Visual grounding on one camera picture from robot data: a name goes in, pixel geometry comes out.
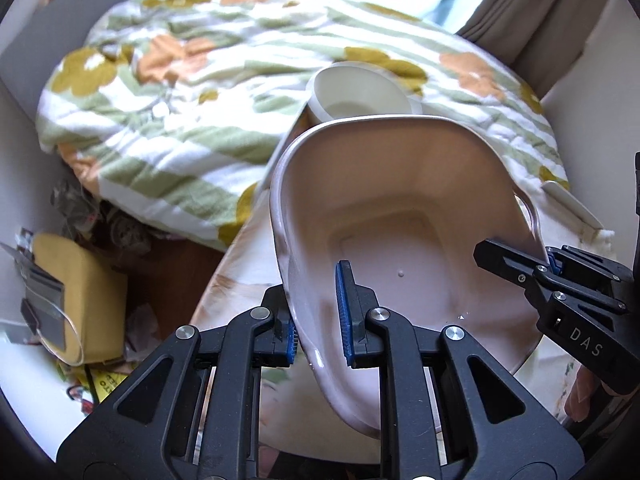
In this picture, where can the grey headboard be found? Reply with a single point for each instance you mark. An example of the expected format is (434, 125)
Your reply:
(45, 50)

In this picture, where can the dark patterned cloth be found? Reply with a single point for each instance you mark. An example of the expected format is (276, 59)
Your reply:
(95, 215)

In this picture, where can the floral tablecloth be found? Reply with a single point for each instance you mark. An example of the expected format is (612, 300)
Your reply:
(225, 290)

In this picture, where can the white round bowl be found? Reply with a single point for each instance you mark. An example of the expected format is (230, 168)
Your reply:
(350, 85)

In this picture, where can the yellow printed packet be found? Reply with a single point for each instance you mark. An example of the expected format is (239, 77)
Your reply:
(100, 382)

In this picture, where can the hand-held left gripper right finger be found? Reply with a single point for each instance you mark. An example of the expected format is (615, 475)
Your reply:
(344, 310)

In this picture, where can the pink square bowl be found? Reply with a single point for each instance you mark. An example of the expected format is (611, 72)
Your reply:
(400, 200)

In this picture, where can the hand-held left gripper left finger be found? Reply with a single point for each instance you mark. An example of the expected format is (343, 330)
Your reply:
(287, 342)

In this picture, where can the floral striped duvet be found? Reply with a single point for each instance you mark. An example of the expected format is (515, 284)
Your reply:
(200, 110)

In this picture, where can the grey plastic pouch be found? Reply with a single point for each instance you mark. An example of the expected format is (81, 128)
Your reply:
(45, 305)

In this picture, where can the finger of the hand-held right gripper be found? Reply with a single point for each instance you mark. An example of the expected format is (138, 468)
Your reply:
(600, 272)
(510, 260)

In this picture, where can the brown curtain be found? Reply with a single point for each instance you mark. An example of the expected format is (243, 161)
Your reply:
(535, 10)

